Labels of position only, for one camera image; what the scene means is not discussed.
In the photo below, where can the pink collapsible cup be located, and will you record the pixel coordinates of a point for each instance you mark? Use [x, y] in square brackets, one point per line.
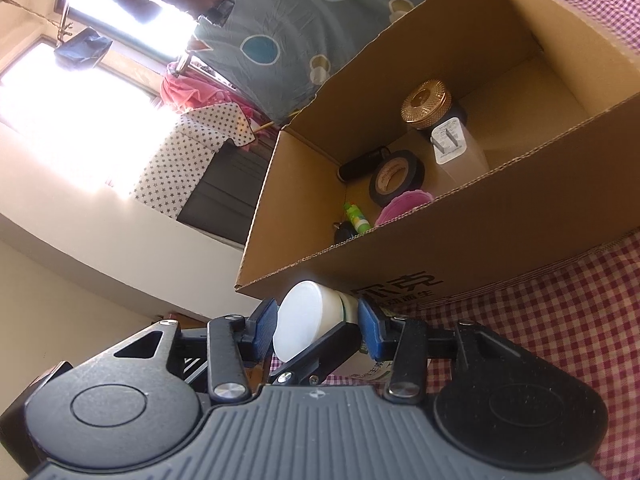
[400, 205]

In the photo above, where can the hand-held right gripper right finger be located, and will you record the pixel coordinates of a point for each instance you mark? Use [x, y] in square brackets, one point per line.
[372, 330]

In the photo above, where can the black jar with gold lid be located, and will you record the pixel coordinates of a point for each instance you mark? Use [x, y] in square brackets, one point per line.
[425, 102]

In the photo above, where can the pink checkered tablecloth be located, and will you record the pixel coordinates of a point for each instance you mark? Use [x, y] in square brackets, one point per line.
[550, 320]

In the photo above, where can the bamboo pole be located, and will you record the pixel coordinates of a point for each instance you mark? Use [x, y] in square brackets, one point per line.
[267, 125]

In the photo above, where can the black tape roll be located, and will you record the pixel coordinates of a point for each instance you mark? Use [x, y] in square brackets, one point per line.
[417, 172]

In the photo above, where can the white pill bottle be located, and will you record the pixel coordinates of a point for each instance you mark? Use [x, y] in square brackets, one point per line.
[300, 320]

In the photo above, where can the white charger plug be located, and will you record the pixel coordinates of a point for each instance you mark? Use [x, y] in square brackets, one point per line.
[452, 147]

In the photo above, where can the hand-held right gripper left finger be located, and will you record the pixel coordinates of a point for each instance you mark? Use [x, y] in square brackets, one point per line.
[262, 332]

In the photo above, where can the black key fob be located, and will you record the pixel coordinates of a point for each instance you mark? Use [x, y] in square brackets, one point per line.
[343, 234]

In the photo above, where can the dark grey cabinet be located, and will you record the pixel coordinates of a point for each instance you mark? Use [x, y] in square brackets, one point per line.
[225, 185]

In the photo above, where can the pink garment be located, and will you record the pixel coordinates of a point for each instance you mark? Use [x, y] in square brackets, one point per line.
[185, 90]

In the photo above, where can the dark blue hanging cloth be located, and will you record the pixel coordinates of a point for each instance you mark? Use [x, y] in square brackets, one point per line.
[82, 47]

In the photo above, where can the blue printed sheet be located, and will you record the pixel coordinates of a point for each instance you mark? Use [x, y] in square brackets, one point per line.
[300, 10]

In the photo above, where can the black cylinder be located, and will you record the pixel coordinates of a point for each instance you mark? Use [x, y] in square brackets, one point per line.
[360, 165]

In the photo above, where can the green tube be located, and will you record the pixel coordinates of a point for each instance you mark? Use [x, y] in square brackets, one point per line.
[357, 217]

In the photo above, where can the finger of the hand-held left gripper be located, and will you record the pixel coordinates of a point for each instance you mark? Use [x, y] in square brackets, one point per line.
[320, 355]

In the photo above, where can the brown cardboard box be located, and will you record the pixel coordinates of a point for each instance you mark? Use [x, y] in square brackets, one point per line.
[500, 240]

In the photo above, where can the white star-print cloth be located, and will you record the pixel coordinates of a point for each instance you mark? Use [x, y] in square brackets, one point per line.
[175, 175]

